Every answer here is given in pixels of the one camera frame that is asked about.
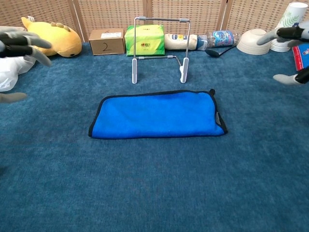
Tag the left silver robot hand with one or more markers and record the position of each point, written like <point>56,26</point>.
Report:
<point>14,43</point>

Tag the beige bowl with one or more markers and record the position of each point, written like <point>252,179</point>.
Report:
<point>251,42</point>

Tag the blue carpet table mat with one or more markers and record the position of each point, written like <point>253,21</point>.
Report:
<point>217,181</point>

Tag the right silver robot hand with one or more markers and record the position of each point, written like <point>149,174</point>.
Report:
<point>292,33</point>

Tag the mayonnaise squeeze bottle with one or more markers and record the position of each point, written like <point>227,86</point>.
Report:
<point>176,42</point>

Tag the green tissue pack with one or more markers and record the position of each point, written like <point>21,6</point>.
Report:
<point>149,41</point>

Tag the woven folding screen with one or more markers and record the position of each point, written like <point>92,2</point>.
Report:
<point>108,14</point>

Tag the brown cardboard box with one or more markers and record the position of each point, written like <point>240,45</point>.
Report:
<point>106,46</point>

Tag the grey and blue cloth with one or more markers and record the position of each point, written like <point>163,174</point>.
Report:
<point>157,116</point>

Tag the clear plastic water bottle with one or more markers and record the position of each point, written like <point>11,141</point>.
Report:
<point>222,38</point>

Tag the blue cookie snack bag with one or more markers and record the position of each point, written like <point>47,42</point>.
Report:
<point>301,58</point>

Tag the stack of paper cups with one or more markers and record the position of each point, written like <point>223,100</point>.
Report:
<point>292,14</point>

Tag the white plastic bag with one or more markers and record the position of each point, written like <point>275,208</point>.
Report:
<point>9,72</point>

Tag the yellow plush toy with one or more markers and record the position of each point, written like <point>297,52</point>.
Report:
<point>60,38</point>

